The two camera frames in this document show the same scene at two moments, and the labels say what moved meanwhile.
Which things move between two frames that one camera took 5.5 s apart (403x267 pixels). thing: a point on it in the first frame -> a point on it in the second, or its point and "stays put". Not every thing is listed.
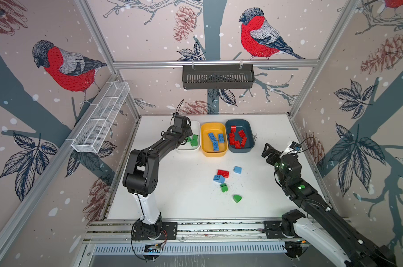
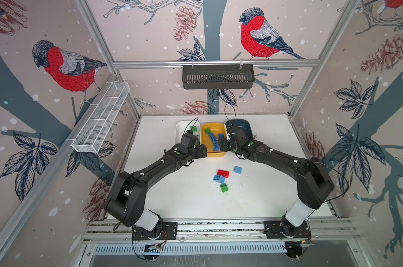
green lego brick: x=224 y=187 stays put
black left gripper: x=188 y=130 -> x=200 y=153
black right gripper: x=276 y=155 -> x=224 y=143
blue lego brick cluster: x=219 y=178 stays put
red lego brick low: x=224 y=173 stays put
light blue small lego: x=237 y=169 stays put
